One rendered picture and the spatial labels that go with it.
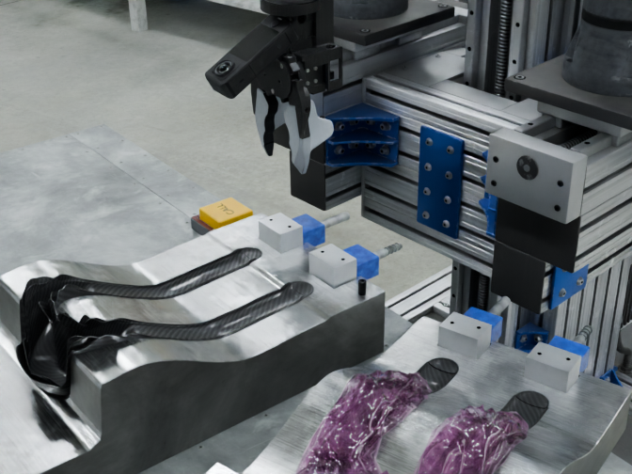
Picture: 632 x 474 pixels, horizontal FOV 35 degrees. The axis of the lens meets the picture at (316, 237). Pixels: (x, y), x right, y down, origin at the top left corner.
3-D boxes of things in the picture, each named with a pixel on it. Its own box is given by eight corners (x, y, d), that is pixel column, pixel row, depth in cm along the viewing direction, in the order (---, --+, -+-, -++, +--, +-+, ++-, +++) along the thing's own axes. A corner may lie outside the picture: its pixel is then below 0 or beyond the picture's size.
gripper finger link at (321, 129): (346, 165, 123) (333, 91, 120) (308, 178, 119) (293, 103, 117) (331, 163, 125) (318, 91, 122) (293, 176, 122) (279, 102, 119)
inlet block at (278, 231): (336, 226, 139) (336, 191, 136) (358, 239, 135) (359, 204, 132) (260, 256, 132) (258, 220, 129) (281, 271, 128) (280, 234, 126)
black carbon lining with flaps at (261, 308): (250, 256, 130) (246, 192, 126) (325, 308, 119) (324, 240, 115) (-3, 355, 112) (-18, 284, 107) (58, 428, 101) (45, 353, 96)
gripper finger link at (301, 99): (318, 136, 118) (304, 63, 115) (308, 140, 117) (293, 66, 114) (295, 134, 122) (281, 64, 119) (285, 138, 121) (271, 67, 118)
